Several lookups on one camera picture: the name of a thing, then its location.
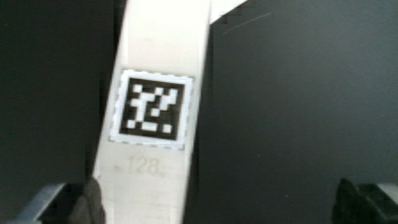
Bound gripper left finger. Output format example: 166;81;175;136
11;178;107;224

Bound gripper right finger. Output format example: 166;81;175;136
331;178;398;224

